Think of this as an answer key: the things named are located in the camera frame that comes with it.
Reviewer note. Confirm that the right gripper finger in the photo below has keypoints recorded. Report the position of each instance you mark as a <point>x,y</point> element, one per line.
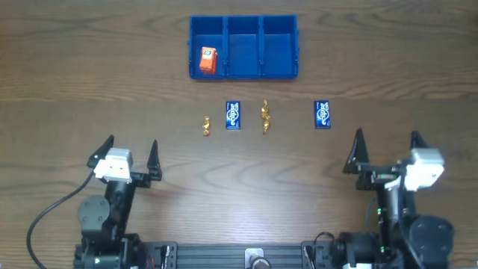
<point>417,142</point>
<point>358,157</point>

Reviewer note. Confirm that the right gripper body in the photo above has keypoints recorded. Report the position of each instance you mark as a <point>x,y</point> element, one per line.
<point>379,176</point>

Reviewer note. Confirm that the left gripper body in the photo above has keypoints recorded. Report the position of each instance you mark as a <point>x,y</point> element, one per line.
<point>140,180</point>

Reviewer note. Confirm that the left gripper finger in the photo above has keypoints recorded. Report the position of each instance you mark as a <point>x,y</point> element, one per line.
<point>154,164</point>
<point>101,151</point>

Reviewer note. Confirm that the blue candy pack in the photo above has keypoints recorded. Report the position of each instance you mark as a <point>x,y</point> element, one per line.
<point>322,115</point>
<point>233,116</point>

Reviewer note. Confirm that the gold candy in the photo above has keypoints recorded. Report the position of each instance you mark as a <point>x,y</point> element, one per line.
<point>206,127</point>
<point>266,126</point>
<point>264,108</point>

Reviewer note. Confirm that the orange candy box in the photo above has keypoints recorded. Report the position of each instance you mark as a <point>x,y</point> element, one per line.
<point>208,60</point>

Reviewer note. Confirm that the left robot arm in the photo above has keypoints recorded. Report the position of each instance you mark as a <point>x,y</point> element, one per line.
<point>93,213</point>

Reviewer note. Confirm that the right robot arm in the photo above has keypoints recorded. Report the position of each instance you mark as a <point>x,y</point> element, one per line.
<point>429,231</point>

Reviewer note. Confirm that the blue tray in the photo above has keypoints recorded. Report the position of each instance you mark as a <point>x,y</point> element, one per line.
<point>242,56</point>

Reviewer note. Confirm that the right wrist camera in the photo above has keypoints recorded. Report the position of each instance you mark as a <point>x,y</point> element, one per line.
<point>424,170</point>

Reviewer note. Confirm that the mounting rail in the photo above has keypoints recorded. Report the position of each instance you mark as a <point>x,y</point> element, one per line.
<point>216,256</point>

